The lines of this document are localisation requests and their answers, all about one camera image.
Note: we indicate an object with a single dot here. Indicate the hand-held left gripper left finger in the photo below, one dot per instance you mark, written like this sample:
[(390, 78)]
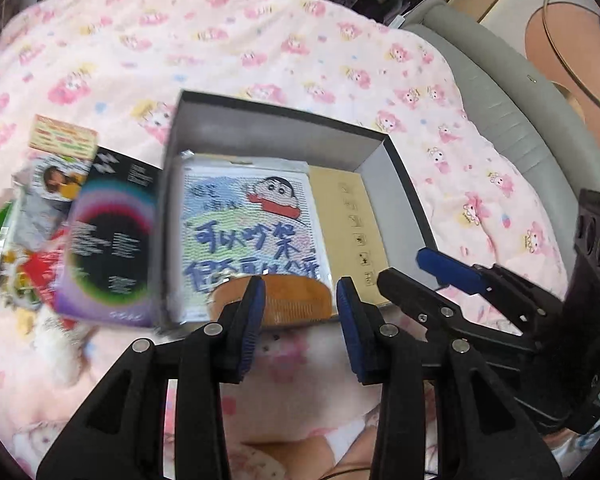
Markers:
[(250, 332)]

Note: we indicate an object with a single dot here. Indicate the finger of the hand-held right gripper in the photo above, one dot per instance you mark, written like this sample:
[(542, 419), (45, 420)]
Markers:
[(415, 297), (452, 272)]

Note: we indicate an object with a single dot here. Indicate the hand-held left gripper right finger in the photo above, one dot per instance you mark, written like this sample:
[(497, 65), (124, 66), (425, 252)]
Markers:
[(351, 332)]

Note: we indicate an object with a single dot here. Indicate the wooden comb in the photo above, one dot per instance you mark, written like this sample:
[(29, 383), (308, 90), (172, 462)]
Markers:
[(290, 305)]

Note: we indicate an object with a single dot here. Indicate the silver cartoon packet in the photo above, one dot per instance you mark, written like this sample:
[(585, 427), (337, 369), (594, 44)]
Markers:
[(240, 220)]

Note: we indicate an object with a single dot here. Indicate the black and purple booklet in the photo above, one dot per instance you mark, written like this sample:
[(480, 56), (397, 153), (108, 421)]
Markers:
[(110, 240)]

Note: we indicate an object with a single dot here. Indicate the white fluffy toy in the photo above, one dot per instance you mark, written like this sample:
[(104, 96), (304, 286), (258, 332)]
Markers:
[(55, 350)]

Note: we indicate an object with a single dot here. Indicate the black cardboard box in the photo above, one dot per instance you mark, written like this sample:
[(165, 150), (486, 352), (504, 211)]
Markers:
[(280, 130)]

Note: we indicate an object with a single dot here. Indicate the brown printed card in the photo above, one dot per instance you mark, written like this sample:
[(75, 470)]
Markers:
[(332, 220)]

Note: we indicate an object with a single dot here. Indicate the grey padded headboard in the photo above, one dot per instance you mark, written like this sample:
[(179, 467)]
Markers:
[(505, 100)]

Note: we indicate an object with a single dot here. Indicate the red and green toy packet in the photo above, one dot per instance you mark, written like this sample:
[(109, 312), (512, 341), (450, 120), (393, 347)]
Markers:
[(35, 272)]

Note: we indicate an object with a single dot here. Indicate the round glass table top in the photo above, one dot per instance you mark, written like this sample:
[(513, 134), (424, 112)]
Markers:
[(570, 45)]

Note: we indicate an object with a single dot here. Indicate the yellow-green sticker packet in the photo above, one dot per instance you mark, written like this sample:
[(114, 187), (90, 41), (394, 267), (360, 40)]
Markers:
[(60, 140)]

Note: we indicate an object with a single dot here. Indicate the pink printed blanket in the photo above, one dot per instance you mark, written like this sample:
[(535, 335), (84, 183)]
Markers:
[(230, 45)]

